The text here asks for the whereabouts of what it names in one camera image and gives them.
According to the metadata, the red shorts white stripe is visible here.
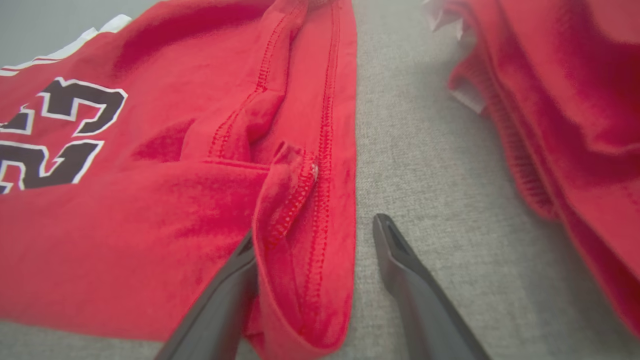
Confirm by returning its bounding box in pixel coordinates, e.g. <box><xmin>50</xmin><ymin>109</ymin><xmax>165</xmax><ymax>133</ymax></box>
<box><xmin>422</xmin><ymin>0</ymin><xmax>640</xmax><ymax>342</ymax></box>

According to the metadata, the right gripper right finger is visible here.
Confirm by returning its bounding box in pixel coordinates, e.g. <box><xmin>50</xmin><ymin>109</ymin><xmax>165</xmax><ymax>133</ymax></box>
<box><xmin>372</xmin><ymin>213</ymin><xmax>494</xmax><ymax>360</ymax></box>

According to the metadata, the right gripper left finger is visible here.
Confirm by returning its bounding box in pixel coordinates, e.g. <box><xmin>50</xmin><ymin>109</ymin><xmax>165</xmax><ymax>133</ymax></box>
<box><xmin>155</xmin><ymin>229</ymin><xmax>259</xmax><ymax>360</ymax></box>

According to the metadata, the red basketball jersey number 23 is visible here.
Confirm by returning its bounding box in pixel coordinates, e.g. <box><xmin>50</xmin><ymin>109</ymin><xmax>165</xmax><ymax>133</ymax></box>
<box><xmin>0</xmin><ymin>0</ymin><xmax>359</xmax><ymax>360</ymax></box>

